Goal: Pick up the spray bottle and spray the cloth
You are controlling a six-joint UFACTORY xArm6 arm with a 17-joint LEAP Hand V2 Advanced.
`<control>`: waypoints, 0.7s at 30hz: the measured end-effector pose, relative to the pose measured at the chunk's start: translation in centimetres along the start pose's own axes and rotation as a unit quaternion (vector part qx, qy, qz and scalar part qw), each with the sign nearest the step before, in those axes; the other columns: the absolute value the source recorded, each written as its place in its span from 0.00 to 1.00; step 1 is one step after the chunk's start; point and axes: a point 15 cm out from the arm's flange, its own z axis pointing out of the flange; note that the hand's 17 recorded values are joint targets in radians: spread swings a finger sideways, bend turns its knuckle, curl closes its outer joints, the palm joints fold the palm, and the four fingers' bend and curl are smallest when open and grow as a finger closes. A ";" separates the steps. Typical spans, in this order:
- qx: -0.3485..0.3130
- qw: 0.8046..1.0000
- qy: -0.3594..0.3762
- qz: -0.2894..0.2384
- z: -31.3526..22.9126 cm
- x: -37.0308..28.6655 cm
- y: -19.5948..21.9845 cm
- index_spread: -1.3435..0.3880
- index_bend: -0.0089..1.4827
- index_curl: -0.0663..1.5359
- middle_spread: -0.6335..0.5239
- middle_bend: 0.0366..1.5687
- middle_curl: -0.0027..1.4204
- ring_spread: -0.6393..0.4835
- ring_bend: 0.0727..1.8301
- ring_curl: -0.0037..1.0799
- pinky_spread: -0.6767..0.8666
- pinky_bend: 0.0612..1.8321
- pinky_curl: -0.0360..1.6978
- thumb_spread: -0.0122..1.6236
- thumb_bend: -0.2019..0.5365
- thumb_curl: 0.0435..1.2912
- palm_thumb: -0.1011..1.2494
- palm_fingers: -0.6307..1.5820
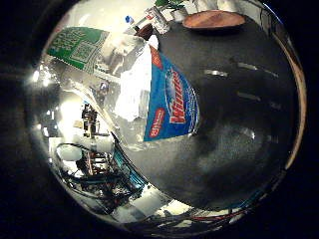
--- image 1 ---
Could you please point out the clear spray bottle red trigger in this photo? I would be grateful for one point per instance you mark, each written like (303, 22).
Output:
(172, 106)

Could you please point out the clear plastic bottle with label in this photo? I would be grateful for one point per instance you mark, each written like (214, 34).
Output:
(158, 20)

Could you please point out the cluttered wooden shelf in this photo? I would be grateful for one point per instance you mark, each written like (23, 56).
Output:
(89, 119)

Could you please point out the dark brown bowl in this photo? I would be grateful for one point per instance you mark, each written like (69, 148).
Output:
(144, 31)

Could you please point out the small blue cap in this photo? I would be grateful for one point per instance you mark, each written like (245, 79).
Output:
(129, 20)

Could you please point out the white plant pot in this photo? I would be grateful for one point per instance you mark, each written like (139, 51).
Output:
(181, 15)

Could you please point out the teal black frame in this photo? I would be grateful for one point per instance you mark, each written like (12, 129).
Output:
(129, 169)

